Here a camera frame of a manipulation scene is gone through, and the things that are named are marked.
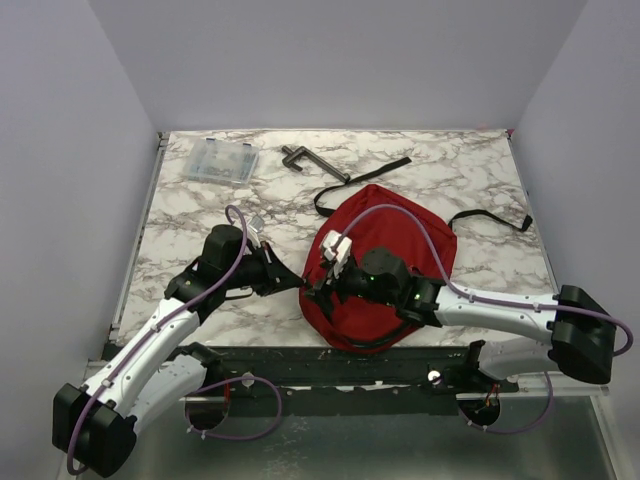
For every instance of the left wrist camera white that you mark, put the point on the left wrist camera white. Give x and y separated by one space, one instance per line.
255 227

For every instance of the red backpack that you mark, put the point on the red backpack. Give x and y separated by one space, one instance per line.
358 325

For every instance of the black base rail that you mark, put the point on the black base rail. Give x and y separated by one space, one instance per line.
255 382

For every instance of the right aluminium extrusion rail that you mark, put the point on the right aluminium extrusion rail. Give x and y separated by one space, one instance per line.
536 385

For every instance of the clear plastic organizer box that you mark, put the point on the clear plastic organizer box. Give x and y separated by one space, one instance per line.
222 162

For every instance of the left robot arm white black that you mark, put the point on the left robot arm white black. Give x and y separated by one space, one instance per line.
98 423

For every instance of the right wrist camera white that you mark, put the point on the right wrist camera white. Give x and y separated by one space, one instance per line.
336 249

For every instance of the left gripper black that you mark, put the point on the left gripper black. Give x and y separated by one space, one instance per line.
283 277

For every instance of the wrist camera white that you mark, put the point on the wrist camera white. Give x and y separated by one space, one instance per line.
255 227
336 249

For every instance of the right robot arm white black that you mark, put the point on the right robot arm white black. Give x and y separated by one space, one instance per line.
568 332

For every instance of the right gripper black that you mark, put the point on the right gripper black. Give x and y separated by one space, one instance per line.
322 293

